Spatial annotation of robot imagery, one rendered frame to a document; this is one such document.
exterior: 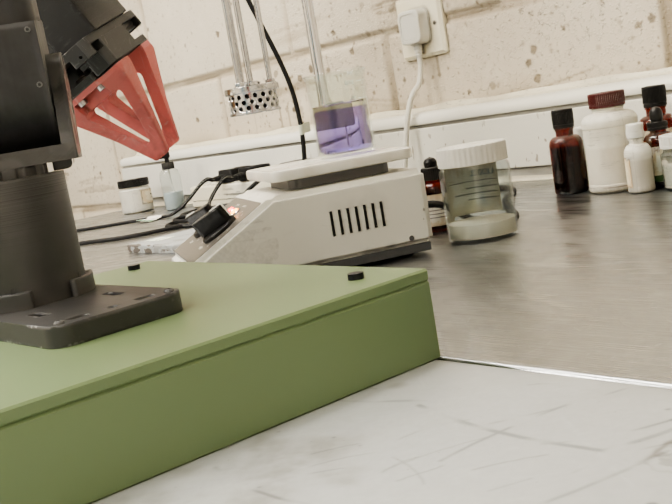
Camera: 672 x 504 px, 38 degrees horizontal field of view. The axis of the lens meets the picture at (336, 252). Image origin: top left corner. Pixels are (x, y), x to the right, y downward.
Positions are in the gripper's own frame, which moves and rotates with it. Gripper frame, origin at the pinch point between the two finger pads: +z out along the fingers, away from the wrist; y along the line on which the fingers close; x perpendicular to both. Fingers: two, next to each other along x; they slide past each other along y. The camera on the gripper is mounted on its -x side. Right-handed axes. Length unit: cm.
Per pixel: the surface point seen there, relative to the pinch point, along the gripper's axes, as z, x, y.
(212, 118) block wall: 8, 40, 100
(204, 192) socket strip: 16, 43, 83
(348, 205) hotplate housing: 13.0, -8.0, 1.5
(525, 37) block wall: 21, -20, 56
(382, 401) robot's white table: 12.7, -17.0, -33.3
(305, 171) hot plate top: 8.8, -7.1, 1.5
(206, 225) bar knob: 7.3, 1.7, -0.4
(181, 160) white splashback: 10, 50, 99
